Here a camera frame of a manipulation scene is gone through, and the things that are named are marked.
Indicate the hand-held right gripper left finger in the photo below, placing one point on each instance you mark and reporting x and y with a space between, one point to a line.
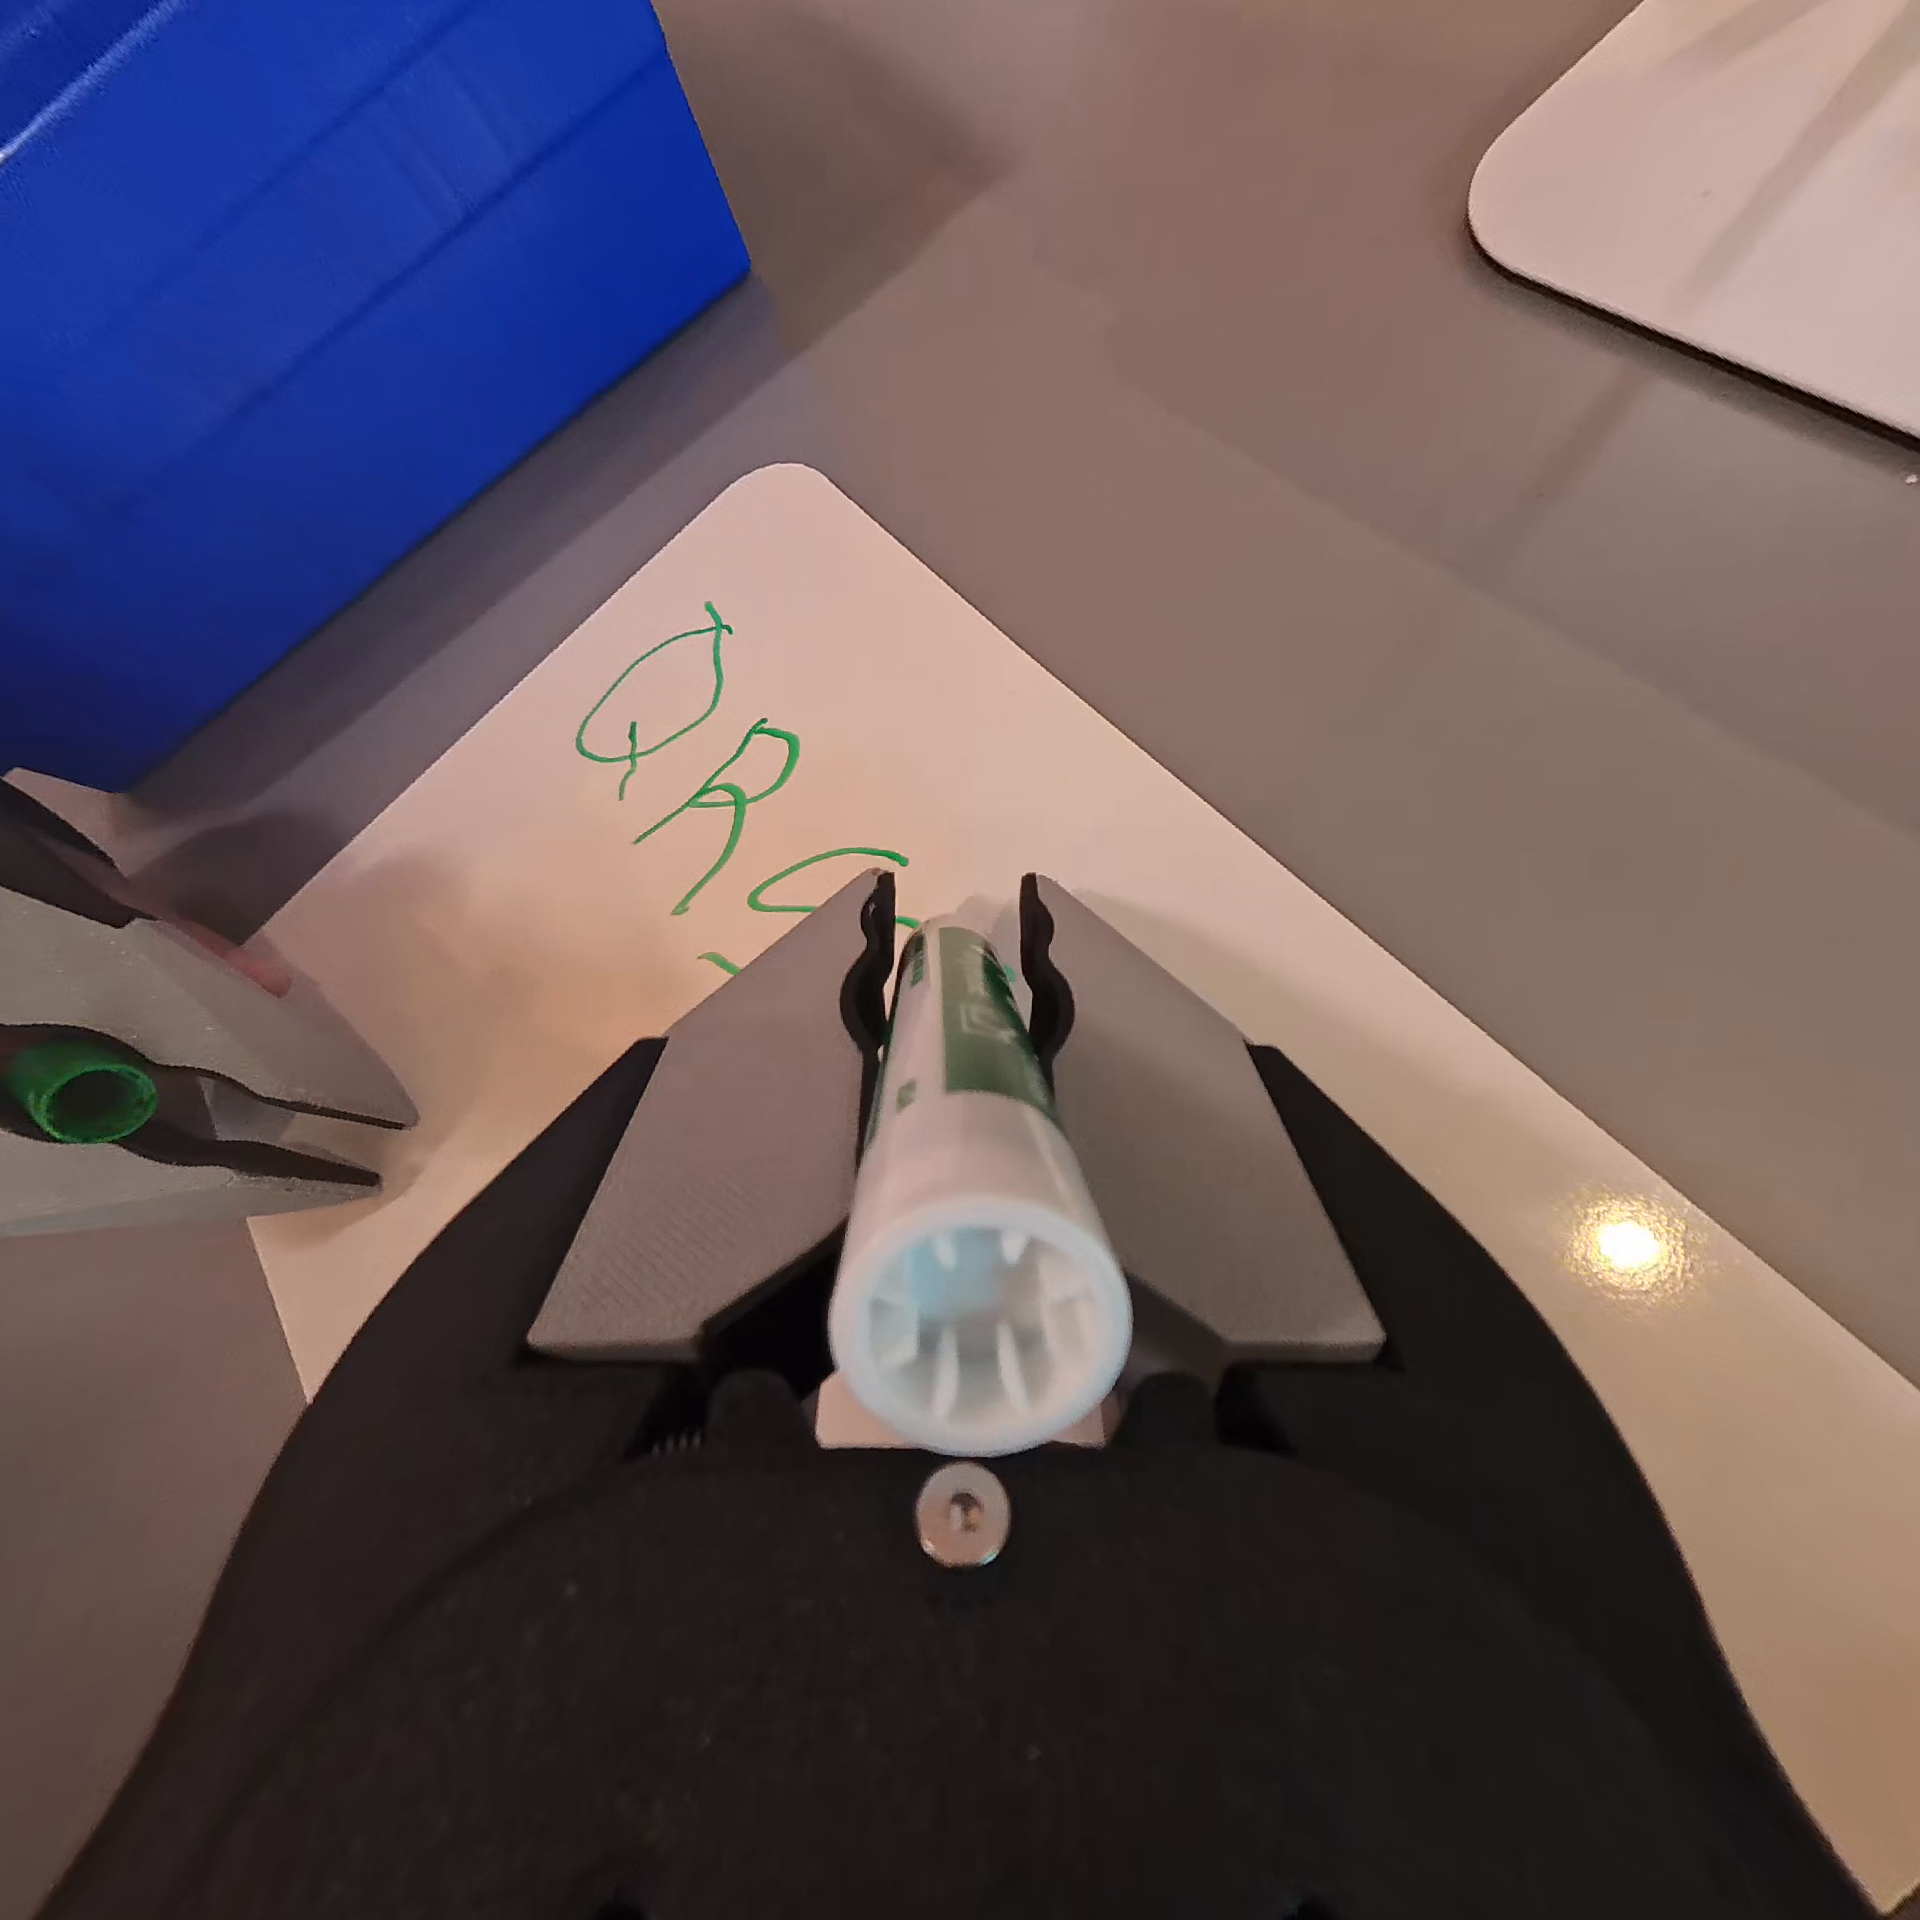
705 1200

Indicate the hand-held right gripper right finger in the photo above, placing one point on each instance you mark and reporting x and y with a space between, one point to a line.
1214 1200

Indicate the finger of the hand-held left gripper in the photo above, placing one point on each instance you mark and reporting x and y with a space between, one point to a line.
180 1003
120 1184

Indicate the green marker cap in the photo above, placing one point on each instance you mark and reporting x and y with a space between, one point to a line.
83 1094

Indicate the green whiteboard marker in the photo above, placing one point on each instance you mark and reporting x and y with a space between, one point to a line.
975 1200

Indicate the white whiteboard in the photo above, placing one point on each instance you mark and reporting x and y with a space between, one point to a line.
1200 930

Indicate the person's left hand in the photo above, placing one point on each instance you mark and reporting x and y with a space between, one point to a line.
247 960

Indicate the blue plastic bin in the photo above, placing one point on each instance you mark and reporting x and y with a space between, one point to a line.
299 329

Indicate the white clipboard stand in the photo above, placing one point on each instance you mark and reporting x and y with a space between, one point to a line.
1739 195

